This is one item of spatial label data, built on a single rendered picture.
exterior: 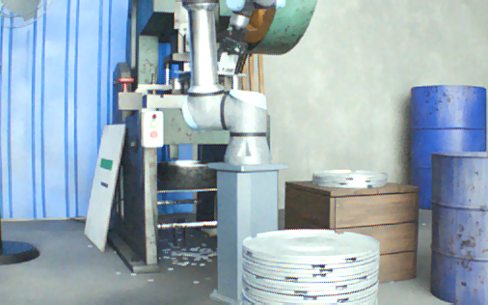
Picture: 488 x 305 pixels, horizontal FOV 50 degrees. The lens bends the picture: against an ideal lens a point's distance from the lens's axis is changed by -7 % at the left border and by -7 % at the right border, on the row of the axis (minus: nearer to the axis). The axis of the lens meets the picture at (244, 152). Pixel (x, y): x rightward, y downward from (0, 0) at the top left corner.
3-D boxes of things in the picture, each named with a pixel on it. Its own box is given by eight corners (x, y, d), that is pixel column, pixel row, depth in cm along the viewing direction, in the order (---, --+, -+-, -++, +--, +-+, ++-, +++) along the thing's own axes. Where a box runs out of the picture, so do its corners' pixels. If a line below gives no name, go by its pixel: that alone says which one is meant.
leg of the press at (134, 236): (161, 272, 216) (160, 41, 213) (133, 274, 212) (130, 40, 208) (122, 233, 301) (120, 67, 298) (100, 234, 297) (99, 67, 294)
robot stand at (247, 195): (287, 300, 179) (288, 163, 177) (242, 312, 168) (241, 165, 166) (252, 289, 194) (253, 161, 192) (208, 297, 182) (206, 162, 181)
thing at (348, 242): (397, 239, 121) (397, 235, 121) (344, 267, 97) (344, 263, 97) (285, 229, 137) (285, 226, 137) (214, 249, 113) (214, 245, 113)
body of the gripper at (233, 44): (231, 56, 220) (240, 27, 216) (217, 50, 225) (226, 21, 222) (244, 58, 226) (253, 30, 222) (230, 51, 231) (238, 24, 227)
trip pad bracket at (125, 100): (143, 139, 218) (143, 89, 217) (118, 139, 214) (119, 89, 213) (139, 139, 223) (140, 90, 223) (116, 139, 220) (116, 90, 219)
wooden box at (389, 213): (416, 278, 202) (420, 186, 201) (328, 291, 190) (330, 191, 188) (363, 257, 240) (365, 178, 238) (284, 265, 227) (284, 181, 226)
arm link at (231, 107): (260, 132, 171) (260, 88, 171) (219, 132, 175) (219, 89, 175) (270, 132, 183) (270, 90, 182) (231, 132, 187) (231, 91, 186)
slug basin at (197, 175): (237, 187, 243) (237, 164, 243) (160, 190, 230) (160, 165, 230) (211, 180, 275) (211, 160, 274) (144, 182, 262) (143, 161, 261)
